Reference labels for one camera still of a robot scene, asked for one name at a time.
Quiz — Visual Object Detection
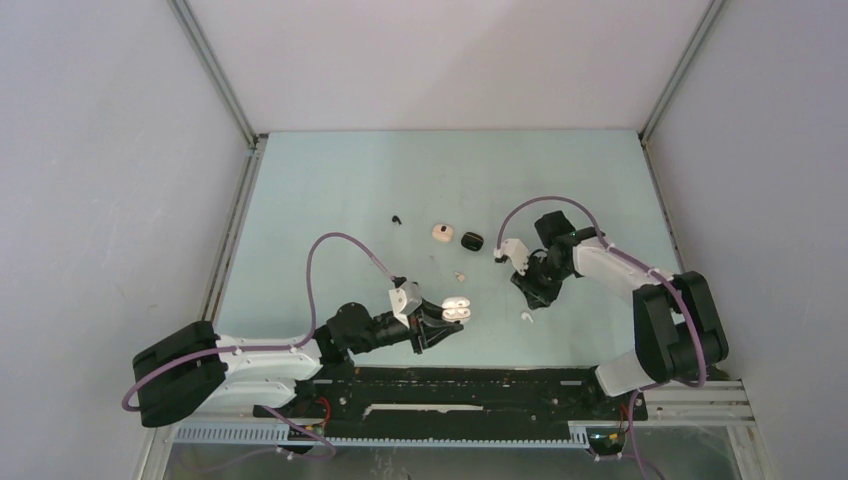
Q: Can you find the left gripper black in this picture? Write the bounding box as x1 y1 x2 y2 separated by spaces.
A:
349 296 462 355

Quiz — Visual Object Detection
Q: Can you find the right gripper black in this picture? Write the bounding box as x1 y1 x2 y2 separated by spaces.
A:
511 254 572 310

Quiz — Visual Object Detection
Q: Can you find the white earbud charging case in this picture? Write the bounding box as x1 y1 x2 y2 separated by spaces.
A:
441 297 471 324

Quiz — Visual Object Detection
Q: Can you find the black earbud charging case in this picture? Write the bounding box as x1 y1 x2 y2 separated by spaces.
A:
460 232 484 252

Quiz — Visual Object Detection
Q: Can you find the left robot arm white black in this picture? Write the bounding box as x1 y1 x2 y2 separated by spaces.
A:
131 297 471 428

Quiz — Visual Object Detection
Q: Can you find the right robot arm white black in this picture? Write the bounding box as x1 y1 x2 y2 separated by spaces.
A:
494 211 729 418

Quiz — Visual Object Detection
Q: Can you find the beige earbud charging case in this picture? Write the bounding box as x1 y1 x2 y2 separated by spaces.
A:
431 224 454 243

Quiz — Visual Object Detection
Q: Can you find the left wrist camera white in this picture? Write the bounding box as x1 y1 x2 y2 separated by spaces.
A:
388 280 422 322

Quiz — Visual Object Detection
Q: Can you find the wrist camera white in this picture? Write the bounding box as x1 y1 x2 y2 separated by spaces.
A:
388 280 422 322
493 238 530 276

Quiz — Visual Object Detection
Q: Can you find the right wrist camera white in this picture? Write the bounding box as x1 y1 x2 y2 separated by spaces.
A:
493 238 530 276

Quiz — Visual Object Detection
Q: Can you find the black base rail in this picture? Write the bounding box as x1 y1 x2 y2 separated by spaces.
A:
278 363 648 440

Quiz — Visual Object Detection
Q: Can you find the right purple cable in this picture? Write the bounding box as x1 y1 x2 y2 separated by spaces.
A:
495 195 709 480

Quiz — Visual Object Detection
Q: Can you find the purple cable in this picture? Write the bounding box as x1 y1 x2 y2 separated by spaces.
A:
495 195 709 480
121 232 399 413

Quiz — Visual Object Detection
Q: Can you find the white slotted cable duct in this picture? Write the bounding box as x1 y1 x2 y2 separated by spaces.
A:
173 422 589 449

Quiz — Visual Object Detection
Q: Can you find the right aluminium frame post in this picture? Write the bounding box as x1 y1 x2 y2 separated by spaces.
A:
639 0 728 147

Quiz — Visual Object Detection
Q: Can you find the aluminium frame post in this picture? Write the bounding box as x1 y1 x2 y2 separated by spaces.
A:
167 0 259 148
639 0 728 147

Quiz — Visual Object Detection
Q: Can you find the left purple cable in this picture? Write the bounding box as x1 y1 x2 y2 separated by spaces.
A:
121 232 399 413

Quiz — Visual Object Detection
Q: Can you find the left aluminium frame post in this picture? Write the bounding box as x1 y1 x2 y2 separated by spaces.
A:
167 0 259 148

